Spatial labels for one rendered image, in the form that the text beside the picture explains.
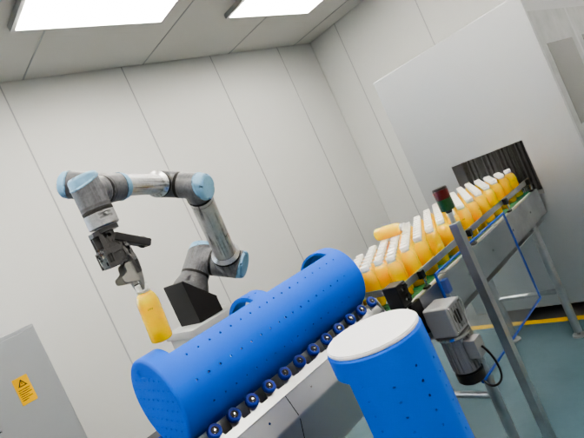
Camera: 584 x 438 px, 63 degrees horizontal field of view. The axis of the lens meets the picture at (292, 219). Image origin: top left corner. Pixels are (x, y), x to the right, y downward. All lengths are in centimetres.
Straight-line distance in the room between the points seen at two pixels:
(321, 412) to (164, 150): 381
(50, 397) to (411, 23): 535
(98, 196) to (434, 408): 109
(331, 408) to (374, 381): 47
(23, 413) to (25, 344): 35
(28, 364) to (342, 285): 185
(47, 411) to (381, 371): 213
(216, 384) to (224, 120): 445
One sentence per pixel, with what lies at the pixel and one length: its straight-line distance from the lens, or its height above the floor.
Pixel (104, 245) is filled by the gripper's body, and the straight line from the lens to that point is 148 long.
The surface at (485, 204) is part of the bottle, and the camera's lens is 282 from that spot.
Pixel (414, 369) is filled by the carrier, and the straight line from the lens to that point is 131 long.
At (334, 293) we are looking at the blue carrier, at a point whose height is 109.
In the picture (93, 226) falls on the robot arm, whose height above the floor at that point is 164.
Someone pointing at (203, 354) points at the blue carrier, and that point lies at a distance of 145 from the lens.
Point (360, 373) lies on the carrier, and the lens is 130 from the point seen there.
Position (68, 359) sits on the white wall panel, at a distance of 436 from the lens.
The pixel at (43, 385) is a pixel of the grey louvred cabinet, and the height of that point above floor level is 112.
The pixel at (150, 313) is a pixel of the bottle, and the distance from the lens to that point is 150.
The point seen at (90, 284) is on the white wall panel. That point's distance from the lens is 445.
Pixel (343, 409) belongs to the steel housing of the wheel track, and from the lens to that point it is 181.
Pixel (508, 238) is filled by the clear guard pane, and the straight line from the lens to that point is 270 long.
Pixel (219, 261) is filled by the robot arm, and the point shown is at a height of 134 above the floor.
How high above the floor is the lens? 147
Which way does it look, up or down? 2 degrees down
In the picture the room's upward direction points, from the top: 25 degrees counter-clockwise
